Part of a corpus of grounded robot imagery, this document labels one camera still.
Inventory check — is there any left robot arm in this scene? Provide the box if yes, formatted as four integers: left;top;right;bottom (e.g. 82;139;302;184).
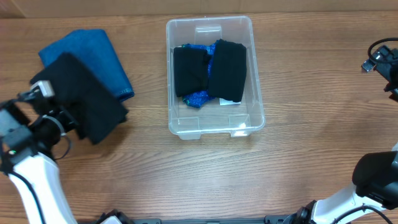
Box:
1;90;76;223

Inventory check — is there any blue terry towel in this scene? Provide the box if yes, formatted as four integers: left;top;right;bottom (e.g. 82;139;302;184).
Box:
39;29;134;102

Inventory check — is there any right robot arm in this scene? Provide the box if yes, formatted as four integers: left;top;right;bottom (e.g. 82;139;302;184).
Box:
282;38;397;223

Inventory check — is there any sparkly blue fabric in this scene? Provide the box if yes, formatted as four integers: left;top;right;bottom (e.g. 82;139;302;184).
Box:
182;41;218;108

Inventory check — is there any white label sticker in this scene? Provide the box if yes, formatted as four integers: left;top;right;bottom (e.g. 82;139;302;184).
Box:
220;98;241;106

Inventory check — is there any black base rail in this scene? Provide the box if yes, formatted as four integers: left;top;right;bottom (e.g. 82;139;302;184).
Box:
93;208;290;224

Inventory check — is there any clear plastic storage bin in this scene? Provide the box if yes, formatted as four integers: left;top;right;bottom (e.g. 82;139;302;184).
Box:
166;16;266;140

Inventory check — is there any black cloth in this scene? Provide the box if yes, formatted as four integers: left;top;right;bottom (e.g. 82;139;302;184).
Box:
30;53;128;144
172;38;248;103

